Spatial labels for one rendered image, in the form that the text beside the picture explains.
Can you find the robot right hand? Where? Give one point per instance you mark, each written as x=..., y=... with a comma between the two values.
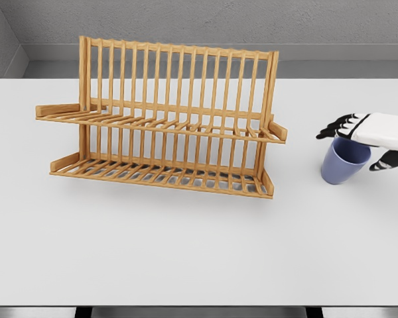
x=381, y=130

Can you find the blue cup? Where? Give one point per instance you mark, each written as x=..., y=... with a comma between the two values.
x=341, y=167

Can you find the wooden two-tier dish rack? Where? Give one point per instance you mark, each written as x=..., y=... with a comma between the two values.
x=172, y=132

